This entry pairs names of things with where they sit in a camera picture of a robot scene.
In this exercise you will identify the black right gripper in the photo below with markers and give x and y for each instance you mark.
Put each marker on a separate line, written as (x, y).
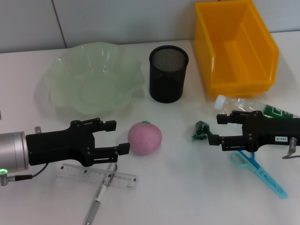
(269, 131)

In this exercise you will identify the grey white pen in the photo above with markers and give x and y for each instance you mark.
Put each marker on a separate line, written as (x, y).
(100, 194)

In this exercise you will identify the pink peach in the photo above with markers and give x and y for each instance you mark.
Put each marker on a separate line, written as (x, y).
(145, 138)

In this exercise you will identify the black mesh pen holder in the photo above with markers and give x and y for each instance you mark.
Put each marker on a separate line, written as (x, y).
(168, 82)

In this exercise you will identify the blue scissors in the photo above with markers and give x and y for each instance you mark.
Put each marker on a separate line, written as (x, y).
(269, 181)

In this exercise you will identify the clear water bottle green label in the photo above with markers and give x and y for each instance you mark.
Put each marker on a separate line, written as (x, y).
(234, 104)

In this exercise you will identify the yellow plastic bin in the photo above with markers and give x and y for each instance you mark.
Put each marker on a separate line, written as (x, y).
(234, 70)

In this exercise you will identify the clear plastic ruler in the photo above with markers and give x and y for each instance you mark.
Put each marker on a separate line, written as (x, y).
(77, 173)

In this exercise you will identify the pale green wavy fruit plate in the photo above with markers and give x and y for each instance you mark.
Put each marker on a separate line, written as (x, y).
(93, 70)

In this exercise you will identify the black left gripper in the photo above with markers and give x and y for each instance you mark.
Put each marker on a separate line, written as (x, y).
(58, 147)

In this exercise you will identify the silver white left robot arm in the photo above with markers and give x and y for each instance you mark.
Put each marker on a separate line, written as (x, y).
(14, 150)

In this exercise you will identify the dark green plastic wrapper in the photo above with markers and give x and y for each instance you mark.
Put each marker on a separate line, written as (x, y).
(199, 132)

